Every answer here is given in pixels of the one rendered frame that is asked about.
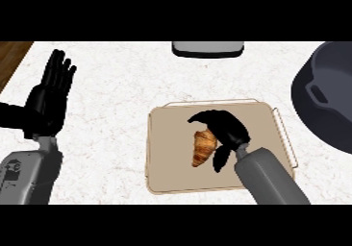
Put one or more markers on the golden brown croissant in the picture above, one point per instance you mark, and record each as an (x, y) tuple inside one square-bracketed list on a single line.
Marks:
[(205, 148)]

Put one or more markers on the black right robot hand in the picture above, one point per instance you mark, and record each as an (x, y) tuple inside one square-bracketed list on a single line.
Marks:
[(227, 126)]

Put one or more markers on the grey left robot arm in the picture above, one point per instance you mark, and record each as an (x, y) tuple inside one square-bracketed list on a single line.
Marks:
[(27, 173)]

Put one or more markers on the dark grey pot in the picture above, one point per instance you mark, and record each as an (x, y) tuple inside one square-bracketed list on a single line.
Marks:
[(330, 99)]

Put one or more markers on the beige square tray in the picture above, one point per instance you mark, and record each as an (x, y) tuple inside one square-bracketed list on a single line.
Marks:
[(184, 153)]

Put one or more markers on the grey and black appliance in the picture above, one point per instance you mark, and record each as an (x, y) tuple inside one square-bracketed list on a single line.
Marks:
[(207, 49)]

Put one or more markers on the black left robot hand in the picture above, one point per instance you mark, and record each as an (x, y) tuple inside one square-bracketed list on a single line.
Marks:
[(48, 99)]

